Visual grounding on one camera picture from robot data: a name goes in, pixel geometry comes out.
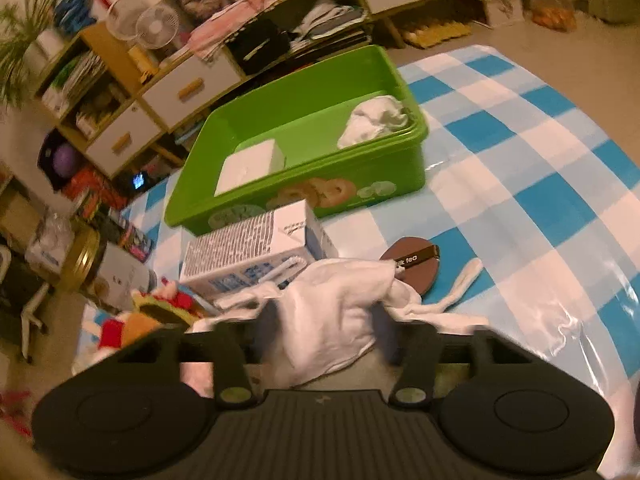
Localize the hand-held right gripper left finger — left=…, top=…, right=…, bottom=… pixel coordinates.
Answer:
left=107, top=317, right=263, bottom=408

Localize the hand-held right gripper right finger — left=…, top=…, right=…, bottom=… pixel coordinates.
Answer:
left=377, top=310, right=538, bottom=408

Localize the red santa plush toy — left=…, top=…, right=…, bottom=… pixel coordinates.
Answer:
left=131, top=276, right=202, bottom=317

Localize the white rabbit plush toy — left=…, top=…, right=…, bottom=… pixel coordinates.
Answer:
left=192, top=257, right=488, bottom=391

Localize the burger plush toy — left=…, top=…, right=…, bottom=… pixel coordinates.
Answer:
left=97, top=302, right=193, bottom=356

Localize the green plastic bin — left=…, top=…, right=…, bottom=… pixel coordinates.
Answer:
left=164, top=44, right=430, bottom=237

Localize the brown oval brush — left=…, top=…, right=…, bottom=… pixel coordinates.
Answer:
left=379, top=236, right=442, bottom=297

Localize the milk carton with straw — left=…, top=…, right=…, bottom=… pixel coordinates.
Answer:
left=179, top=199, right=340, bottom=306

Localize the clear jar with gold lid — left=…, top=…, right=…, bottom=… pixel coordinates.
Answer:
left=52, top=217, right=160, bottom=311

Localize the colourful printed box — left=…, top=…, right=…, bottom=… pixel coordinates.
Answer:
left=107, top=215, right=155, bottom=263

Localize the white rectangular box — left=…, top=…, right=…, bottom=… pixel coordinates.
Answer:
left=215, top=139, right=287, bottom=197

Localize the white chair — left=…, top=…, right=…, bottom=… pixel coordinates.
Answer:
left=0, top=245, right=56, bottom=361

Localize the clear plastic bag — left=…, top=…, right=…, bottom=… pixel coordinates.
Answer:
left=25, top=212, right=76, bottom=273

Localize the blue checkered tablecloth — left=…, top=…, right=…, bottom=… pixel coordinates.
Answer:
left=70, top=44, right=640, bottom=480

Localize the white crumpled cloth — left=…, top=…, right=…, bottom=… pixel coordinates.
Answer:
left=337, top=94, right=411, bottom=150

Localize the purple ball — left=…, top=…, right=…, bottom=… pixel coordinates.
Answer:
left=52, top=142, right=81, bottom=178

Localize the wooden cabinet with white drawers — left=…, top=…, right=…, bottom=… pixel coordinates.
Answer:
left=32, top=0, right=538, bottom=181

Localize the black bag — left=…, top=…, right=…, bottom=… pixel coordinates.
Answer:
left=227, top=19, right=292, bottom=73

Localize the yellow egg tray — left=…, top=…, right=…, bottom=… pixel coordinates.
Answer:
left=402, top=20, right=473, bottom=48

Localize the pink cloth with fringe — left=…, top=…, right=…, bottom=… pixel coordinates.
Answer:
left=190, top=0, right=396, bottom=61

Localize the white desk fan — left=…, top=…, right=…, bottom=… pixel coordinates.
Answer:
left=136, top=2, right=180, bottom=51
left=106, top=0, right=143, bottom=41

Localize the pile of folded papers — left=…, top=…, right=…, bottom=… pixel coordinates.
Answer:
left=290, top=0, right=371, bottom=53

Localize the white storage crate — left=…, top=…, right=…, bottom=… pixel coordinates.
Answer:
left=470, top=0, right=526, bottom=28

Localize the orange plastic bag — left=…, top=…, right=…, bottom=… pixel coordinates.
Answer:
left=530, top=0, right=578, bottom=31

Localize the blue fuzzy cloth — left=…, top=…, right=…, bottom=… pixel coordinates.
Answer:
left=55, top=0, right=98, bottom=28

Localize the green potted plant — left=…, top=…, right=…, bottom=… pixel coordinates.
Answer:
left=0, top=0, right=63, bottom=108

